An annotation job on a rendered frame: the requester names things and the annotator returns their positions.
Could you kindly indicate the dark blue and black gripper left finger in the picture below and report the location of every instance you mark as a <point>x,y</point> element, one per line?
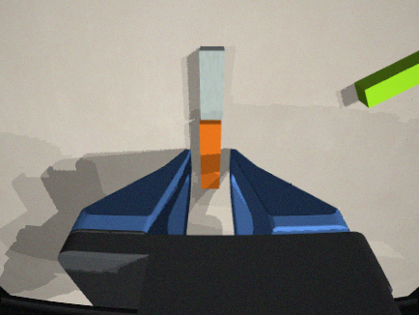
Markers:
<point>147,204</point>

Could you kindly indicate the orange rod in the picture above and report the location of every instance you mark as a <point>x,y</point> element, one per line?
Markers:
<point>210,146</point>

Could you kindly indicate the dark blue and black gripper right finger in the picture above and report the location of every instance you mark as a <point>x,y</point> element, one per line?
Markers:
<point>275,206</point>

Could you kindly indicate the pale grey rod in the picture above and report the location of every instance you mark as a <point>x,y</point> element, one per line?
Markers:
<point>212,65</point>

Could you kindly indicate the lime green rod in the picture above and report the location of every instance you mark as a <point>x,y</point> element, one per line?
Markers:
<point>389,81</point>

